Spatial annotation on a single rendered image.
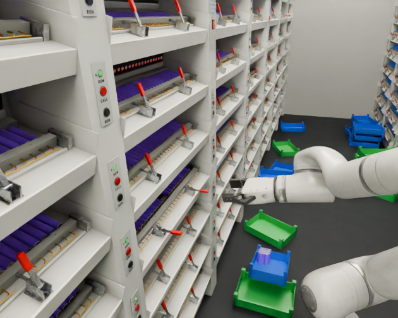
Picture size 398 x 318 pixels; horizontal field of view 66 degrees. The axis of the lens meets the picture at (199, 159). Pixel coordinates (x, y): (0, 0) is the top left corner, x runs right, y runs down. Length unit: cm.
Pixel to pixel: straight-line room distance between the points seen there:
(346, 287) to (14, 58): 83
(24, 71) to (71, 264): 38
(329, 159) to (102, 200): 56
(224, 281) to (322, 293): 111
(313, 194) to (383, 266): 27
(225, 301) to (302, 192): 104
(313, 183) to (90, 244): 60
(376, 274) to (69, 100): 71
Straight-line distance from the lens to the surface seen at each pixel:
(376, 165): 71
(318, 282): 87
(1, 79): 50
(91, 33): 63
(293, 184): 93
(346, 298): 89
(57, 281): 67
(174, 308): 135
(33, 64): 53
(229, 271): 198
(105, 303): 87
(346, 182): 77
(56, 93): 65
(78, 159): 63
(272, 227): 233
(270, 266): 198
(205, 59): 123
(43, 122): 70
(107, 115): 65
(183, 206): 116
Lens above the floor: 140
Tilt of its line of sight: 25 degrees down
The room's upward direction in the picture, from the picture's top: 2 degrees counter-clockwise
